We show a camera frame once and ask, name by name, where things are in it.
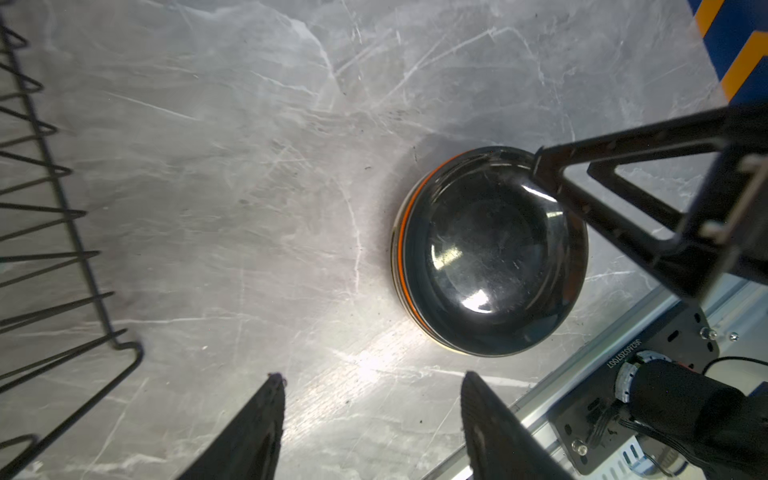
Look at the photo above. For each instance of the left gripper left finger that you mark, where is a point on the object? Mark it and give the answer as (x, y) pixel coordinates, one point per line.
(249, 446)

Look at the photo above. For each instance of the black wire dish rack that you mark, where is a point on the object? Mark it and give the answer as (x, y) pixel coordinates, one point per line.
(32, 207)

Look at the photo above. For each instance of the orange plate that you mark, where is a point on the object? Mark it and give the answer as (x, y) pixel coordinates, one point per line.
(417, 189)

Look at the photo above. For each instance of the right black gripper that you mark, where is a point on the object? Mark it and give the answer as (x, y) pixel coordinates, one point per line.
(724, 229)

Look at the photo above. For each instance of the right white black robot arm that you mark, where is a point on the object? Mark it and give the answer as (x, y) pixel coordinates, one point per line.
(715, 426)

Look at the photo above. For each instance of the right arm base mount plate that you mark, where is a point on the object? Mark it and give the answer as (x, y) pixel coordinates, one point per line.
(626, 383)

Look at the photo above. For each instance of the black plate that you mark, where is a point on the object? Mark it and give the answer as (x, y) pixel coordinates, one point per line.
(496, 264)

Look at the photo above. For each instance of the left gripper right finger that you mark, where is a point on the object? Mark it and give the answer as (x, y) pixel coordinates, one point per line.
(497, 444)

